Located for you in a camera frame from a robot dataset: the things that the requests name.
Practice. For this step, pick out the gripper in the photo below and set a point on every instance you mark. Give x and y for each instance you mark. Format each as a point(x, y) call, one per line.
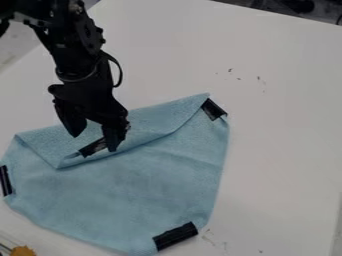
point(87, 96)

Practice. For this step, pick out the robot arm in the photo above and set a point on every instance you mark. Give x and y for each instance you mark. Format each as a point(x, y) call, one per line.
point(67, 36)

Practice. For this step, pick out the yellow toy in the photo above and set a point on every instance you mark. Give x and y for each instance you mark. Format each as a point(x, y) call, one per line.
point(22, 251)

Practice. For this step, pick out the light blue cloth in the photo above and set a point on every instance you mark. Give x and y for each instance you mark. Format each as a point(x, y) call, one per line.
point(133, 180)

